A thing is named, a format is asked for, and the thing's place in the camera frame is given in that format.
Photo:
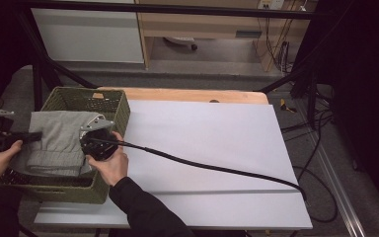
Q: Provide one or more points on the white cabinet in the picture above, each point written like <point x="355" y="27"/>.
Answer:
<point x="85" y="36"/>

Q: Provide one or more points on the grey pants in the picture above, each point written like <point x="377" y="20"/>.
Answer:
<point x="57" y="138"/>

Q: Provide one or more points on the white office chair base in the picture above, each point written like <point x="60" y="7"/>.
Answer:
<point x="179" y="40"/>

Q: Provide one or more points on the black curtain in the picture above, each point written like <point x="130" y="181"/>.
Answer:
<point x="0" y="49"/>
<point x="365" y="82"/>

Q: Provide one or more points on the yellow and black tool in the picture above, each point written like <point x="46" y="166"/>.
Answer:
<point x="288" y="107"/>

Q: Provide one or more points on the aluminium floor rail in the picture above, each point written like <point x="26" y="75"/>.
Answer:
<point x="337" y="184"/>

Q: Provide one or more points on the white power strip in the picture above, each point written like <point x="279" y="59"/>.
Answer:
<point x="271" y="4"/>

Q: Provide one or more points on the wooden table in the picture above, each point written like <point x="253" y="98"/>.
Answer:
<point x="184" y="95"/>

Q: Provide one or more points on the person's right hand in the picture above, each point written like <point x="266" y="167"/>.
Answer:
<point x="113" y="168"/>

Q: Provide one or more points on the black metal frame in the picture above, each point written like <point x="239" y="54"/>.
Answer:
<point x="177" y="9"/>

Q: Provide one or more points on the white table cover sheet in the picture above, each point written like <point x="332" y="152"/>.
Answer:
<point x="210" y="138"/>

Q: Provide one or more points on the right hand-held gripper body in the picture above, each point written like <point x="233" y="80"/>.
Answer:
<point x="98" y="144"/>

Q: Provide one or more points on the green woven basket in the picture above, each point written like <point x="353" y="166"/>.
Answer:
<point x="112" y="102"/>

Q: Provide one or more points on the wooden desk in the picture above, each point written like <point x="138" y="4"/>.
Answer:
<point x="194" y="26"/>

